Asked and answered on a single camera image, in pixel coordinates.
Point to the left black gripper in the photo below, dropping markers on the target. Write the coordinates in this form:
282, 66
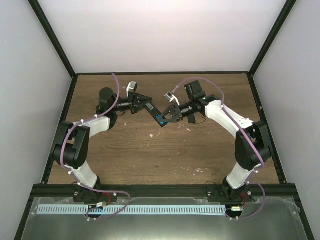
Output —
134, 98

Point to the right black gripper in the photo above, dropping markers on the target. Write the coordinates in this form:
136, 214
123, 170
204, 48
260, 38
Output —
175, 109

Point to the black remote control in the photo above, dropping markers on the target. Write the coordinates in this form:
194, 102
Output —
153, 111

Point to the black battery cover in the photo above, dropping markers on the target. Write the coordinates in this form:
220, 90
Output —
191, 119

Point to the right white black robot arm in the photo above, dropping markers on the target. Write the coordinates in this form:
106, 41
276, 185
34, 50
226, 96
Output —
252, 139

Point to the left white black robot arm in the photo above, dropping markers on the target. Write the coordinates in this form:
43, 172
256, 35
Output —
71, 142

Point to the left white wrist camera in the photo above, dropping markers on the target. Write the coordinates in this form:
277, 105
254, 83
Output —
131, 87

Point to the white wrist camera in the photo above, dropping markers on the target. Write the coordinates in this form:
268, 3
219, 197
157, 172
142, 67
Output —
131, 87
169, 96

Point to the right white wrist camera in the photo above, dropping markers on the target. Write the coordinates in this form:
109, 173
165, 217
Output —
169, 96

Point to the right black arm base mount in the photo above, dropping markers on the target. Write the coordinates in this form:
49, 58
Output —
224, 194

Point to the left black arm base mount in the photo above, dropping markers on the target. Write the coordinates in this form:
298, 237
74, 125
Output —
91, 197

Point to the black aluminium frame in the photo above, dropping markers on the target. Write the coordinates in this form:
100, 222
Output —
46, 190

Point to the light blue slotted cable duct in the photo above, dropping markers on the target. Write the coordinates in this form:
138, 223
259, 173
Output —
69, 209

